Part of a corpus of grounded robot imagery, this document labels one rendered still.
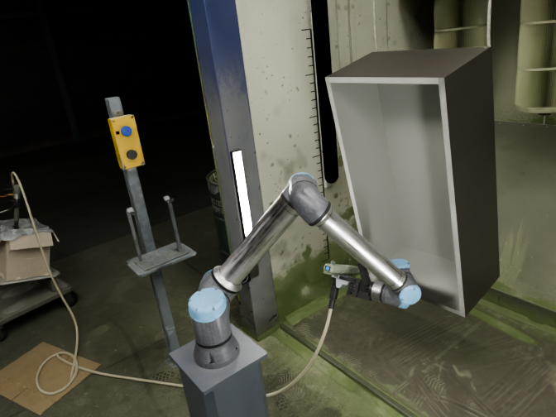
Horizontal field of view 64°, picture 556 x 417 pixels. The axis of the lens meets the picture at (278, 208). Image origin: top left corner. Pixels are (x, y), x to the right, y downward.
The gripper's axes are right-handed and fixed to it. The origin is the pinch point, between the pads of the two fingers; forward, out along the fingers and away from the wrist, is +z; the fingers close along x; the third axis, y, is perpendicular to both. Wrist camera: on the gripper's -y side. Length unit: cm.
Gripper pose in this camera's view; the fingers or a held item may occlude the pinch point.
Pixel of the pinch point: (335, 275)
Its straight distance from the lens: 220.4
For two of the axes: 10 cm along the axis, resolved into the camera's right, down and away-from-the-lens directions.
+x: 5.4, 1.3, 8.3
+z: -8.2, -1.6, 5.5
